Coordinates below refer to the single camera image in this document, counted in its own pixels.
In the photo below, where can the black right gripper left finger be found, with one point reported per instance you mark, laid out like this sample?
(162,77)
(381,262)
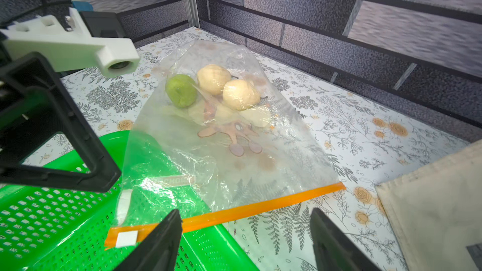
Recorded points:
(159,249)

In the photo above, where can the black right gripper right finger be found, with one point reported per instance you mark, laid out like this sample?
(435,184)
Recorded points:
(333,250)

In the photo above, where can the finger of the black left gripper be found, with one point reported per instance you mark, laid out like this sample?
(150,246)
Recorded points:
(35,106)

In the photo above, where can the clear zip-top bag orange seal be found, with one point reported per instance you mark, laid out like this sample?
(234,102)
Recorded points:
(212,163)

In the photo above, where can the beige canvas tote bag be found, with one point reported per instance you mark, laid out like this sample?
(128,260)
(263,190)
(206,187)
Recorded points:
(435,212)

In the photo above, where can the green pear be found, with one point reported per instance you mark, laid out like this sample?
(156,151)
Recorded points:
(181,91)

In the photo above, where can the green plastic basket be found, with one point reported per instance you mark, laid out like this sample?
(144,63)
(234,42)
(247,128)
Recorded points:
(62,229)

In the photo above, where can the beige round fruit lower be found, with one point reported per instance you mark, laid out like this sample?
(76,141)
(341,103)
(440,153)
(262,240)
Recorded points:
(240,94)

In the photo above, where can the beige round fruit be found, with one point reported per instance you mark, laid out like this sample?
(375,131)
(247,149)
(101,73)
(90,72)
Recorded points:
(212,78)
(240,94)

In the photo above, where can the beige round fruit upper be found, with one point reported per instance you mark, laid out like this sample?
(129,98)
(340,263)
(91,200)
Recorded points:
(212,78)

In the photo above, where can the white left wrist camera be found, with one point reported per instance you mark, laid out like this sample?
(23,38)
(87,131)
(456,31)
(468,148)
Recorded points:
(93,39)

